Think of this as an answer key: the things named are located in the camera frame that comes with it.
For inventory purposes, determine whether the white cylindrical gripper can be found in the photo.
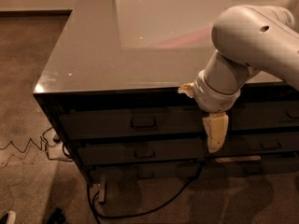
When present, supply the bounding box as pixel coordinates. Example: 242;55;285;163
178;71;240;153

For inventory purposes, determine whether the drawer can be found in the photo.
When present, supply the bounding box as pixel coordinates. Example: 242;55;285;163
90;161;200;183
210;132;299;157
78;138;206;165
200;156;299;179
59;106;203;140
230;101;299;131

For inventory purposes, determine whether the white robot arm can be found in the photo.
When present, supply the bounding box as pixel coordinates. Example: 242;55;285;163
178;5;299;153

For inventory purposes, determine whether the dark cabinet with glossy top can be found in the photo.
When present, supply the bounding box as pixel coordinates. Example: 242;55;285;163
34;0;299;184

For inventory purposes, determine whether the black object on floor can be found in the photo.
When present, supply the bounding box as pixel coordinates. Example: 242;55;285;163
46;208;66;224

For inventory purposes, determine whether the white shoe tip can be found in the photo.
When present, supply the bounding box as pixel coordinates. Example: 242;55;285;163
0;211;16;224

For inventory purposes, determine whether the thick black floor cable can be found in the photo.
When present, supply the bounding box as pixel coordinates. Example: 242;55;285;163
86;149;209;224

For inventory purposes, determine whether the thin zigzag black cable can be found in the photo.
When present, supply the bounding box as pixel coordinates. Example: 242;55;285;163
0;126;74;163

